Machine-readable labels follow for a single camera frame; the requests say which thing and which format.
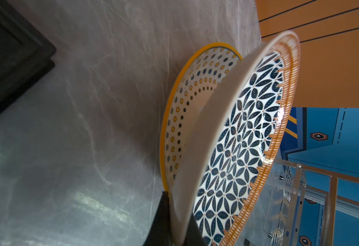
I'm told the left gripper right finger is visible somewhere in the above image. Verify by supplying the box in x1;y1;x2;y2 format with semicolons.
183;214;206;246

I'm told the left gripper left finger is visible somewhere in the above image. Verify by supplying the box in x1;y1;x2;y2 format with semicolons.
143;191;171;246

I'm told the silver wire dish rack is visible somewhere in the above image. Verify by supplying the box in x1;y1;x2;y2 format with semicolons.
263;158;359;246

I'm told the yellow rimmed dotted plate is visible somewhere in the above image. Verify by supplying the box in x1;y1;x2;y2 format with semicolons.
159;43;242;192

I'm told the black white chessboard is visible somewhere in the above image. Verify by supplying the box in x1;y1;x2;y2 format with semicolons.
0;1;56;114

